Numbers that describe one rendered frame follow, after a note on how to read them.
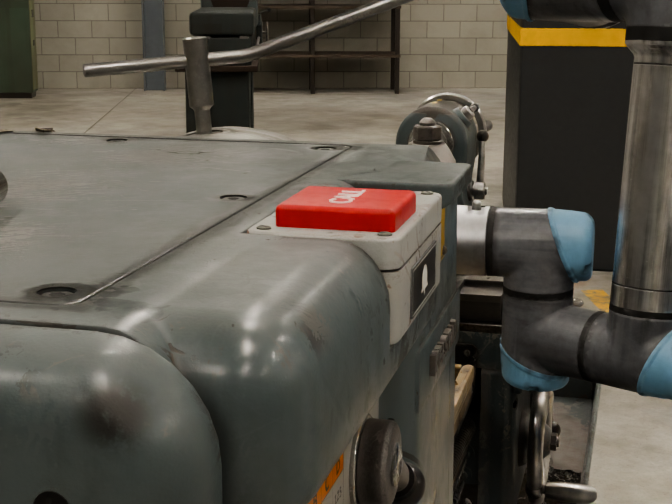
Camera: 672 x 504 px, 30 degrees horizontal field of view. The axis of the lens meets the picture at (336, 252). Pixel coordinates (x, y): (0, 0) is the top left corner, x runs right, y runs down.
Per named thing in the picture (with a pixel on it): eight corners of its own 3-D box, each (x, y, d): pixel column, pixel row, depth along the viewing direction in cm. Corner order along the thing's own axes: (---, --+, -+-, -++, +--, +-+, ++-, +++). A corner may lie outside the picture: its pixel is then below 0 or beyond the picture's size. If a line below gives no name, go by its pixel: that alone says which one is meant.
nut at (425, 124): (439, 145, 169) (439, 119, 168) (410, 144, 170) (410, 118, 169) (443, 141, 173) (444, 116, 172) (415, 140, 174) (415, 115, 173)
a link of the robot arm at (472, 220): (483, 283, 132) (485, 207, 131) (440, 280, 133) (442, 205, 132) (492, 267, 139) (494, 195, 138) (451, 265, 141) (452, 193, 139)
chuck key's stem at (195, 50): (196, 167, 112) (183, 37, 110) (194, 165, 114) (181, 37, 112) (221, 165, 112) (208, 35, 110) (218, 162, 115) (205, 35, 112)
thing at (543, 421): (551, 540, 169) (558, 375, 163) (476, 532, 171) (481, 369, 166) (564, 466, 194) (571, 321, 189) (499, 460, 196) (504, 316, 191)
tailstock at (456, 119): (475, 276, 217) (480, 108, 211) (365, 270, 222) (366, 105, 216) (496, 241, 246) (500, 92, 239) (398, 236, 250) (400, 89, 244)
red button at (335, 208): (393, 251, 60) (394, 209, 60) (274, 244, 62) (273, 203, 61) (416, 227, 66) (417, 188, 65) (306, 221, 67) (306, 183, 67)
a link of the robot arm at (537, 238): (589, 297, 130) (593, 216, 128) (483, 291, 132) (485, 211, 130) (593, 279, 137) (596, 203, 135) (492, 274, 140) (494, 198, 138)
